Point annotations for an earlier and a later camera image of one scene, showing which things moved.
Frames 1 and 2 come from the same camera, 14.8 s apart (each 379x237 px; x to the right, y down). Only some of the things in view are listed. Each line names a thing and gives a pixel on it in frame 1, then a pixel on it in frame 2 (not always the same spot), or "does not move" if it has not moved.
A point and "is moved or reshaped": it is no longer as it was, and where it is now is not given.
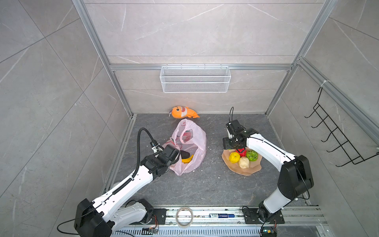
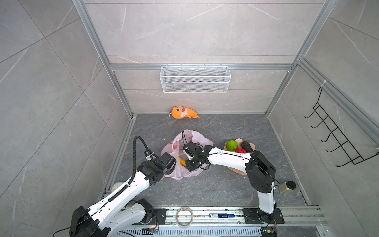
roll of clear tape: (176, 215) does not move
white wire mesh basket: (195, 79) does not move
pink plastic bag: (190, 139) is moved or reshaped
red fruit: (242, 152) does not move
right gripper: (226, 144) → (190, 168)
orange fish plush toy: (179, 112) does not move
